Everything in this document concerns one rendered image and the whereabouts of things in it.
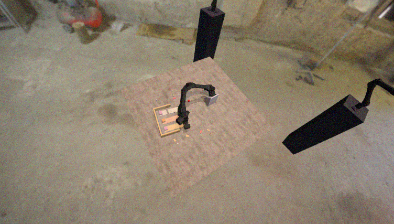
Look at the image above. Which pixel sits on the shallow wooden tray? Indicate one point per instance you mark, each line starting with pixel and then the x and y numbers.
pixel 166 120

